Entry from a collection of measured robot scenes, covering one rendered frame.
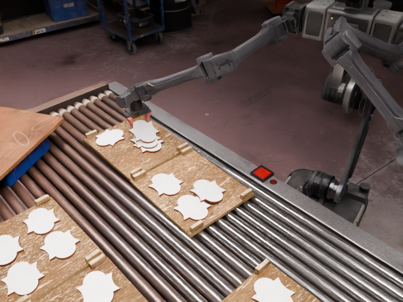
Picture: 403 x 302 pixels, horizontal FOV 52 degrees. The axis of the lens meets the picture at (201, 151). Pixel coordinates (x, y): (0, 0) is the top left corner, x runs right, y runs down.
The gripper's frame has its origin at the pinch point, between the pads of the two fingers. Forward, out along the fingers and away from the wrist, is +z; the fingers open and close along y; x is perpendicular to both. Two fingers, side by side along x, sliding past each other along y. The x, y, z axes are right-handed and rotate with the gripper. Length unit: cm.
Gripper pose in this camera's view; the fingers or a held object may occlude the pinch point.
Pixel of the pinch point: (139, 123)
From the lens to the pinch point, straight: 205.9
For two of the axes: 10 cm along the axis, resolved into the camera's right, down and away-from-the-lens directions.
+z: 0.3, 7.9, 6.1
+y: 8.3, -3.6, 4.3
